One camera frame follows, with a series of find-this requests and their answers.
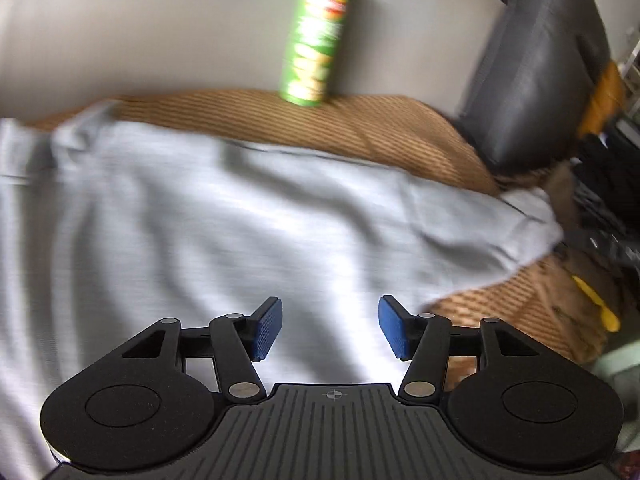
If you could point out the grey sweatshirt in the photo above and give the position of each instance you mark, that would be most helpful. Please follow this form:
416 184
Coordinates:
200 230

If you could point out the yellow plastic item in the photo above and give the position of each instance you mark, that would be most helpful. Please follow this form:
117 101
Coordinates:
597 302

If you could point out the orange cloth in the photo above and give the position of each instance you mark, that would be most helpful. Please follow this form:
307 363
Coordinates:
602 100

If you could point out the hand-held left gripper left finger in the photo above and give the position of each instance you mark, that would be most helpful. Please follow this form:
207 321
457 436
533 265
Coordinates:
266 330

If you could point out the dark clutter pile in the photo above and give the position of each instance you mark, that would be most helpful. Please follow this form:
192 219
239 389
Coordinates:
607 195

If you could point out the grey leather sofa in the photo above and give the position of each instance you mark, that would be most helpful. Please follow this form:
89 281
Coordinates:
530 75

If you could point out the green chip can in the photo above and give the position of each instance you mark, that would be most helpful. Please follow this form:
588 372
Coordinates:
317 40

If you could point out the brown woven seat mat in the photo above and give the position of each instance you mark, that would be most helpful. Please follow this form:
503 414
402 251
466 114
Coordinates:
400 130

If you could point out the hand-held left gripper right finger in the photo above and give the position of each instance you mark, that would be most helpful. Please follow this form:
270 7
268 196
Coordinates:
392 327

